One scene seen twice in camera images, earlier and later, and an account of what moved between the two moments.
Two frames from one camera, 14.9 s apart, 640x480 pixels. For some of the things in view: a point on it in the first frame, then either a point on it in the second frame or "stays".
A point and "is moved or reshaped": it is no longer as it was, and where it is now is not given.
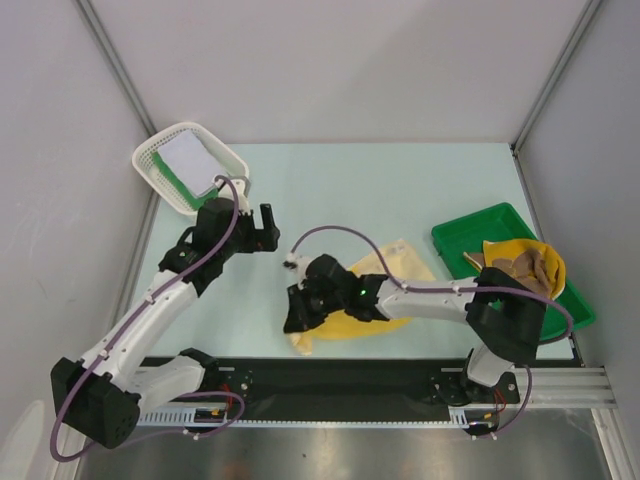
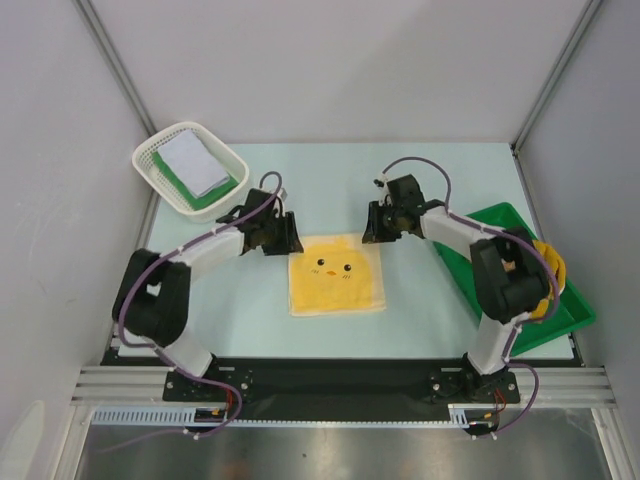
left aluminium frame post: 115,65 stays
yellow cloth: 405,266 is moved or reshaped
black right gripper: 298,310 → 379,218
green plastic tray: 461,244 stays
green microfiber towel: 179,185 stays
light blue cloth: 189,156 stays
